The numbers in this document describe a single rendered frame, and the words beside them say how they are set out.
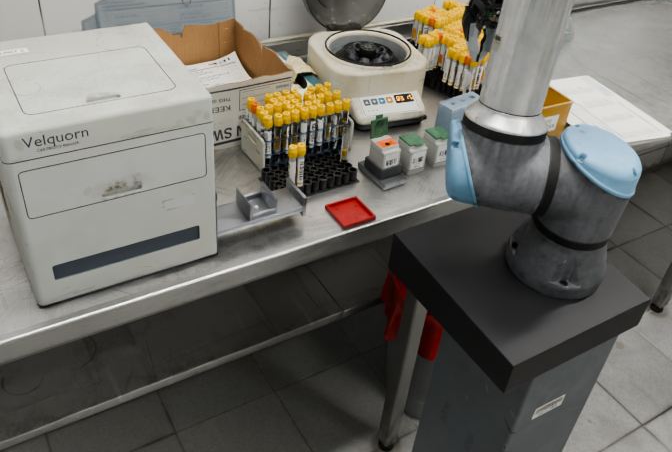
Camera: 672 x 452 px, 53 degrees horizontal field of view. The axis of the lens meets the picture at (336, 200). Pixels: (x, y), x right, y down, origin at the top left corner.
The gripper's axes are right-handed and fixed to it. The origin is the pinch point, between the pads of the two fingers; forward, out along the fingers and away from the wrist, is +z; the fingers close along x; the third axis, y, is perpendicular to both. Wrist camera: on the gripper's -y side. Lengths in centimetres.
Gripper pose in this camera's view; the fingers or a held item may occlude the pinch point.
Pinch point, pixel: (476, 54)
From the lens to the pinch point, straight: 150.1
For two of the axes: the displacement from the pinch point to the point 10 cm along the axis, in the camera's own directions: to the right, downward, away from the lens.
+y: 1.4, 6.2, -7.7
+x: 9.9, -0.4, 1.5
